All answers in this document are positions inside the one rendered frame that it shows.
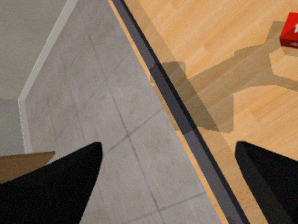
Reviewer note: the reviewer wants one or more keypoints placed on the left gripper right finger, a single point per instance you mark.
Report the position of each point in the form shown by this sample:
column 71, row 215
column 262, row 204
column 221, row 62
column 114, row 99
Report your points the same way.
column 272, row 179

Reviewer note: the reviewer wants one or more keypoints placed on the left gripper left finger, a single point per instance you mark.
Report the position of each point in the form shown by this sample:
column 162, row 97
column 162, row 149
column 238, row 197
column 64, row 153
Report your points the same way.
column 56, row 193

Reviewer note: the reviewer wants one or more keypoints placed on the red block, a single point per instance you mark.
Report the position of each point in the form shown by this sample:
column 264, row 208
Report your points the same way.
column 289, row 35

